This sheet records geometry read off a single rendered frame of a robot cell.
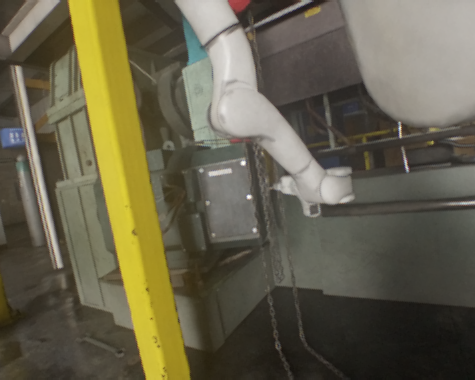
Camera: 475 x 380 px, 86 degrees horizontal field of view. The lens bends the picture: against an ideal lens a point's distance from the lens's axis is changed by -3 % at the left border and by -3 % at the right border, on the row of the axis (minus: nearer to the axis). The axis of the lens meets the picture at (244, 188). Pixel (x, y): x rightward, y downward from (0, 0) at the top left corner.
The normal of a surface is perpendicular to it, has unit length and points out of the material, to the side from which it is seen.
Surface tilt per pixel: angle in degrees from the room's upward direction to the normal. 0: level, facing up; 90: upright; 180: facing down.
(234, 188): 90
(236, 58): 102
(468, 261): 90
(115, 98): 90
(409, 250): 90
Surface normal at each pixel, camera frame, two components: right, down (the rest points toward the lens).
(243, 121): 0.39, 0.22
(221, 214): -0.19, 0.11
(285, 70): -0.51, 0.15
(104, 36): 0.84, -0.11
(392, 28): -0.98, 0.20
